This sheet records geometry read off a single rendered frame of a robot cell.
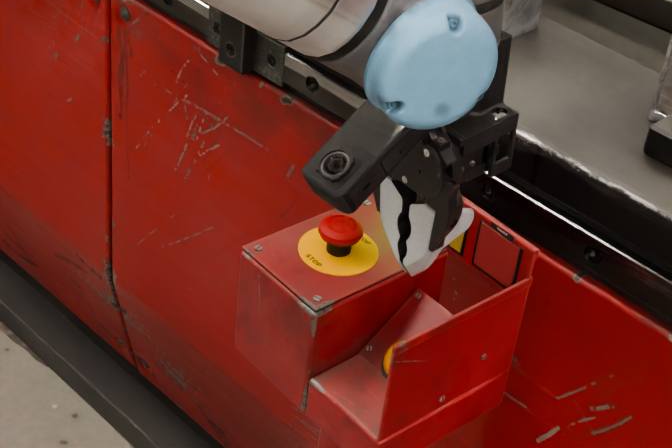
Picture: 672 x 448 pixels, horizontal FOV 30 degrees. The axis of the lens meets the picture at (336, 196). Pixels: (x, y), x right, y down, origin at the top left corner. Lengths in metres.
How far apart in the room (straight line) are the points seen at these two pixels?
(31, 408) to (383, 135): 1.27
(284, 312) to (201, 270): 0.53
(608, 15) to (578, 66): 2.21
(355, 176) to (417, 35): 0.24
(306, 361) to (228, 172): 0.45
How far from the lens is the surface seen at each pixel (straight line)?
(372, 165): 0.88
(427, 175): 0.93
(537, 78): 1.23
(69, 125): 1.76
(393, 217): 0.99
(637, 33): 3.41
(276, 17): 0.64
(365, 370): 1.11
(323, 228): 1.09
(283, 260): 1.10
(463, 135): 0.92
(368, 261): 1.10
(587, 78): 1.25
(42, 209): 1.91
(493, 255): 1.09
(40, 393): 2.09
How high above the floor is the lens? 1.46
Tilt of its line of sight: 35 degrees down
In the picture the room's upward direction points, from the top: 7 degrees clockwise
